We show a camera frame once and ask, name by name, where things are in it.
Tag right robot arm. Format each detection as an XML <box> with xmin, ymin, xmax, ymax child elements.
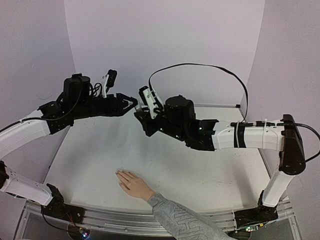
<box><xmin>134</xmin><ymin>95</ymin><xmax>306</xmax><ymax>208</ymax></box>

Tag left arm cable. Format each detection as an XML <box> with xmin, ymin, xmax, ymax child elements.
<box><xmin>0</xmin><ymin>77</ymin><xmax>103</xmax><ymax>132</ymax></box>

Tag person's hand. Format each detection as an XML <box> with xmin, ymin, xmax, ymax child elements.
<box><xmin>115</xmin><ymin>170</ymin><xmax>156</xmax><ymax>202</ymax></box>

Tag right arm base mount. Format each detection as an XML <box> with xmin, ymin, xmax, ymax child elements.
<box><xmin>234</xmin><ymin>202</ymin><xmax>278</xmax><ymax>230</ymax></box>

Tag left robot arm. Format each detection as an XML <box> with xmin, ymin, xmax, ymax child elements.
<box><xmin>0</xmin><ymin>69</ymin><xmax>138</xmax><ymax>219</ymax></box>

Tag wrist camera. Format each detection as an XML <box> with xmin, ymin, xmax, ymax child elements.
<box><xmin>138</xmin><ymin>86</ymin><xmax>164</xmax><ymax>119</ymax></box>
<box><xmin>102</xmin><ymin>69</ymin><xmax>118</xmax><ymax>98</ymax></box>

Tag aluminium front rail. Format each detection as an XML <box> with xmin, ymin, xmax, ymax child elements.
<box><xmin>23</xmin><ymin>189</ymin><xmax>300</xmax><ymax>240</ymax></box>

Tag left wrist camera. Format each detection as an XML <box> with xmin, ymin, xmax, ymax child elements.
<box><xmin>102</xmin><ymin>69</ymin><xmax>118</xmax><ymax>98</ymax></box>

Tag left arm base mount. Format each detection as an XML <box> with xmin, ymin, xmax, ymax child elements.
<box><xmin>41</xmin><ymin>196</ymin><xmax>85</xmax><ymax>224</ymax></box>

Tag grey sleeved forearm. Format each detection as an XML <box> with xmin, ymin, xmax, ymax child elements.
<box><xmin>148</xmin><ymin>193</ymin><xmax>232</xmax><ymax>240</ymax></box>

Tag right camera cable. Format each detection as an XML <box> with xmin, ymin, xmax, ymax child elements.
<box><xmin>148</xmin><ymin>63</ymin><xmax>250</xmax><ymax>123</ymax></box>

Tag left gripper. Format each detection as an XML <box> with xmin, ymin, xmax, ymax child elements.
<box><xmin>73</xmin><ymin>92</ymin><xmax>140</xmax><ymax>120</ymax></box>

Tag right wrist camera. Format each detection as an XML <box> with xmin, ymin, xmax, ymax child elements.
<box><xmin>138</xmin><ymin>86</ymin><xmax>164</xmax><ymax>119</ymax></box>

